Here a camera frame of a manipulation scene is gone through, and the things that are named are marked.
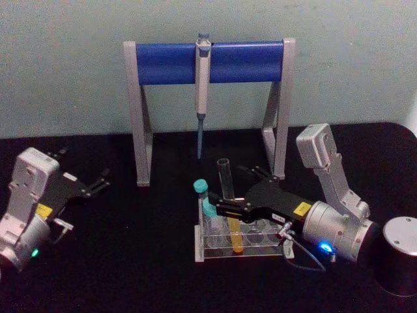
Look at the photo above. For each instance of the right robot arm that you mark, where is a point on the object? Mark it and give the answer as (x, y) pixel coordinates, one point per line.
(329, 225)

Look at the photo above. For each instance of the black table cloth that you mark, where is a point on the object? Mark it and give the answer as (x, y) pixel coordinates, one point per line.
(130, 261)

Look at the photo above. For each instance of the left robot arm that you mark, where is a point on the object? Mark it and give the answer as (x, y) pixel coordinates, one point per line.
(23, 225)

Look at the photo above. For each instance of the grey stand with blue bar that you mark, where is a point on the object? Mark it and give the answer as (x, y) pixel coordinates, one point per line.
(169, 63)

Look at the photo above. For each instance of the clear tube with yellow liquid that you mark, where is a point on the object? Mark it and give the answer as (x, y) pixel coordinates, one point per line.
(237, 238)

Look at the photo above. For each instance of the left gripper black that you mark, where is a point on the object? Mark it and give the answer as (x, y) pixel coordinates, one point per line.
(65, 192)

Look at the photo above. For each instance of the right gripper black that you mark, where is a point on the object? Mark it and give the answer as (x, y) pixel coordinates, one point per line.
(273, 202)

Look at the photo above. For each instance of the clear tube with teal cap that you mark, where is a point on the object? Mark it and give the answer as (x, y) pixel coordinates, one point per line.
(200, 186)
(210, 210)

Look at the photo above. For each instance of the grey pipette with blue tip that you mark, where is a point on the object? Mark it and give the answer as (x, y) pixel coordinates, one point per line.
(202, 81)

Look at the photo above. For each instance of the clear plastic tube rack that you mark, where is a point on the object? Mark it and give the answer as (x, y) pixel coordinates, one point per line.
(257, 238)

